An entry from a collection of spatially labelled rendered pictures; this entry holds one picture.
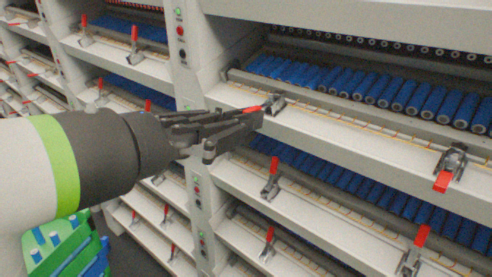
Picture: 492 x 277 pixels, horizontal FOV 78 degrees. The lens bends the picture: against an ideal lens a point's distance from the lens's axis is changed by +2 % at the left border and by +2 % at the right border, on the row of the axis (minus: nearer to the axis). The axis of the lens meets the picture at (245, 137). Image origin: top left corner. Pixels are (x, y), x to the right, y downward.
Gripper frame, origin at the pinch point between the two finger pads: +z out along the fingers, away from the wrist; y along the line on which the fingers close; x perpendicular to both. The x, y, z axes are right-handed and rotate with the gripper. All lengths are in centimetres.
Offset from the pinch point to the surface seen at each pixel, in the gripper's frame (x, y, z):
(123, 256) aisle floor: -92, -73, 21
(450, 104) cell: 7.3, 23.7, 16.0
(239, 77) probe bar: 4.0, -10.1, 10.0
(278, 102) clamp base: 2.2, 1.1, 7.6
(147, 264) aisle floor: -91, -61, 26
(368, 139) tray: 0.8, 16.4, 8.8
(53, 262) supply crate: -48, -41, -15
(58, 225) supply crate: -49, -55, -9
